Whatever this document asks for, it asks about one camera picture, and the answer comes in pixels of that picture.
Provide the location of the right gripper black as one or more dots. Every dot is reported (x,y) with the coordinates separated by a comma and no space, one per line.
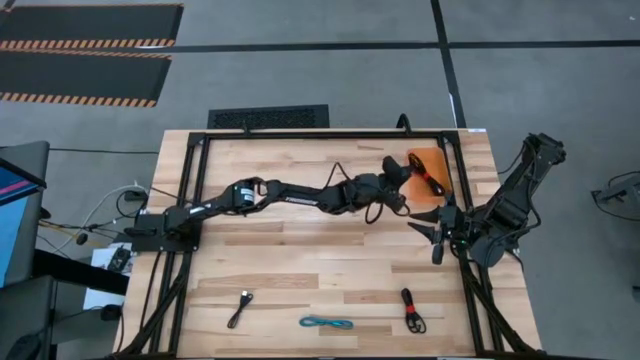
(452,225)

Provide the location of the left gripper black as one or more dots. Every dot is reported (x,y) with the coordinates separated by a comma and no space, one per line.
(372,192)

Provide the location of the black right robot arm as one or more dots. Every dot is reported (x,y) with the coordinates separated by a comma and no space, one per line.
(510,205)

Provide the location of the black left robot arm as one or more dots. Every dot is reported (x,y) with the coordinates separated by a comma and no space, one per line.
(280,197)

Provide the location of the orange plastic bin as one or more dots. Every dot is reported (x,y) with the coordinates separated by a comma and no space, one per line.
(441,162)

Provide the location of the black floor vent grille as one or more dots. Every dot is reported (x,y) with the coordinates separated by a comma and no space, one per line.
(267,117)

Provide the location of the grey stand base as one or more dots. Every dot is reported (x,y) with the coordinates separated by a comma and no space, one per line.
(617,197)

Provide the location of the small black device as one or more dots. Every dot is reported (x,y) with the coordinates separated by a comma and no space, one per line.
(120,259)

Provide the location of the black power adapter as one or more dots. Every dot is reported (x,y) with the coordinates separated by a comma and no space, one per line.
(111,312)

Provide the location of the white paper sheet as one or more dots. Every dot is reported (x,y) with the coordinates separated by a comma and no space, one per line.
(102,295)

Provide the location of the black hazard-striped floor mat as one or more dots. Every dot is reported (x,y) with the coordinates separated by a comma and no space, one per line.
(80,75)
(90,22)

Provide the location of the blue-screen monitor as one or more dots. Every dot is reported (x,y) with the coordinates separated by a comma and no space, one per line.
(12,220)

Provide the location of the black aluminium table frame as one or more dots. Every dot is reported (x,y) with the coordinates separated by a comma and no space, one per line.
(325,135)

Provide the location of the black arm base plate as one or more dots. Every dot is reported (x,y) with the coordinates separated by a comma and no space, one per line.
(150,237)

